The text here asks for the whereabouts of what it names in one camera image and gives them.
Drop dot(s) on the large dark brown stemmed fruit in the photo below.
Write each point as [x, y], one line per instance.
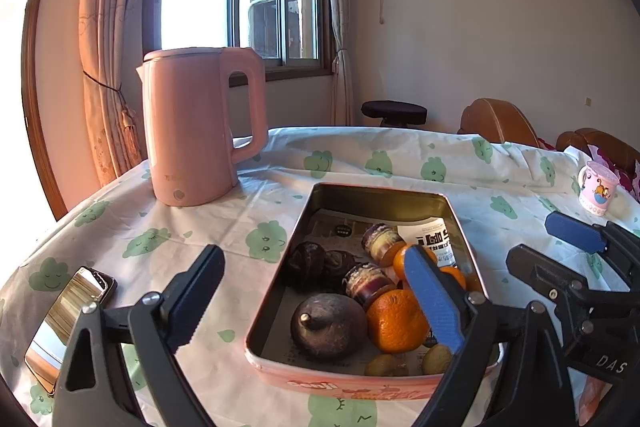
[325, 332]

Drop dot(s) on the small layered dessert jar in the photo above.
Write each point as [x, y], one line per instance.
[367, 284]
[382, 244]

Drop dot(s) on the beige curtain tieback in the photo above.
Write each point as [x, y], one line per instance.
[340, 59]

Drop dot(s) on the dark round stool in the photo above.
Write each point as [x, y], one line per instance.
[395, 111]

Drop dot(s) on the olive green round fruit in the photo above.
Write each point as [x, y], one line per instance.
[387, 366]

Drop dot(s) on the pink rectangular tin box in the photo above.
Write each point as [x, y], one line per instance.
[350, 389]

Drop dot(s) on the black smartphone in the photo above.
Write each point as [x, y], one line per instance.
[52, 322]

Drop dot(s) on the orange patterned curtain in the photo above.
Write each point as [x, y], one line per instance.
[110, 7]

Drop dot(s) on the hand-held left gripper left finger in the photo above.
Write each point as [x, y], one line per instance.
[192, 302]

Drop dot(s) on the pink electric kettle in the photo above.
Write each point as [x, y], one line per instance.
[190, 132]

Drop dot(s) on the wooden framed glass door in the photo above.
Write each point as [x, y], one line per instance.
[35, 82]

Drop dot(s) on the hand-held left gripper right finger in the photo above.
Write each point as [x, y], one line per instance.
[432, 302]

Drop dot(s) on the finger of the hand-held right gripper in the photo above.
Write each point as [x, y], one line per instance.
[575, 231]
[540, 269]

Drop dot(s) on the brown leather sofa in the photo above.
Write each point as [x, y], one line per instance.
[575, 139]

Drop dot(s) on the beige curtain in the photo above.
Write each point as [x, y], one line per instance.
[340, 7]

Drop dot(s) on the large mandarin orange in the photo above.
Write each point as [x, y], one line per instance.
[395, 322]

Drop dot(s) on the pink floral cushion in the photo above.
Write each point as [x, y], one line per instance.
[600, 154]

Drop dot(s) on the small orange kumquat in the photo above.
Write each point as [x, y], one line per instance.
[455, 277]
[400, 264]

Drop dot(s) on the pink cartoon cup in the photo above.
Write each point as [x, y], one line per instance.
[597, 189]

